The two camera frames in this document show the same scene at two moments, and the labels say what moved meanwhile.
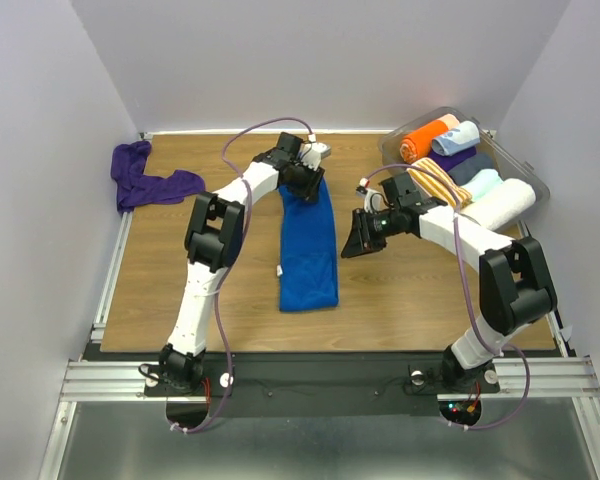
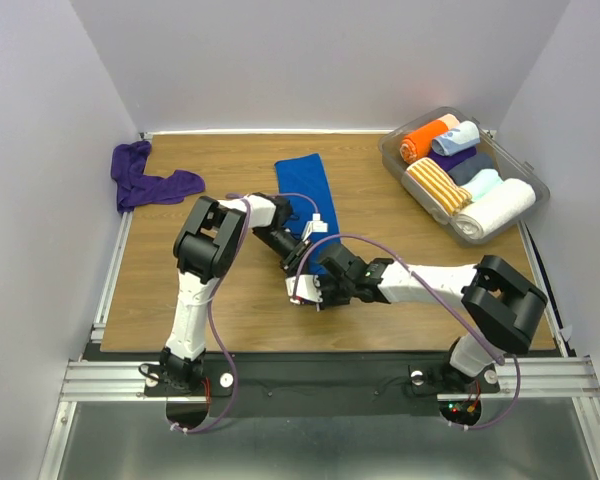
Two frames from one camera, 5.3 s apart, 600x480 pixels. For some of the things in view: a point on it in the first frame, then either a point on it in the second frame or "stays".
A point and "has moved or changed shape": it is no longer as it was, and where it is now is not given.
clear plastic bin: [455, 158] stays
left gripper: [309, 190] to [291, 262]
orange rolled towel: [417, 144] stays
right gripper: [361, 240] to [326, 302]
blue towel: [308, 277] has moved or changed shape
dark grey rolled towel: [465, 170] stays
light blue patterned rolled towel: [463, 136] stays
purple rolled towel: [445, 161] stays
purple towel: [135, 188] stays
